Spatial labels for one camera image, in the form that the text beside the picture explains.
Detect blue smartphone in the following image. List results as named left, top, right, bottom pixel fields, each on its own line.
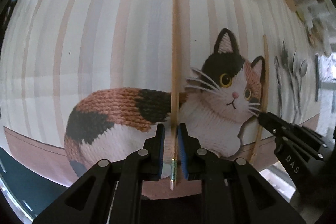
left=314, top=55, right=320, bottom=102

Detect wooden chopstick green band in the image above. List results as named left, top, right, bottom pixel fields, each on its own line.
left=170, top=0, right=181, bottom=191

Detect steel round spoon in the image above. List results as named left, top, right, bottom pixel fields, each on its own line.
left=298, top=60, right=307, bottom=97

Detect striped cat placemat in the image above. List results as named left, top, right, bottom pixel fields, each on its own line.
left=1, top=0, right=335, bottom=185

